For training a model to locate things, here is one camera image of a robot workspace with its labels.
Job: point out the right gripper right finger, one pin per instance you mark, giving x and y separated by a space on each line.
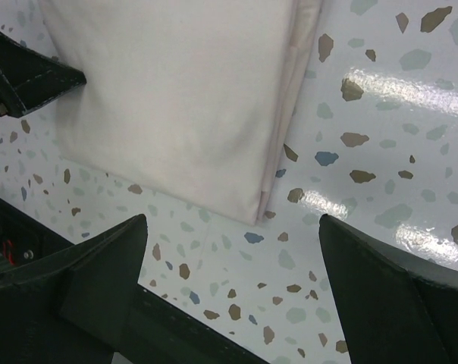
393 306

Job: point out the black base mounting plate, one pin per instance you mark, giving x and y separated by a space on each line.
155 331

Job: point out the white printed t shirt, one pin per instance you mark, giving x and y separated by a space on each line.
189 98

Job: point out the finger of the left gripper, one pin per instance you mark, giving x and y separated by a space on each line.
30 80

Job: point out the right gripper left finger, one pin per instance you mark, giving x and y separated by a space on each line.
71 306

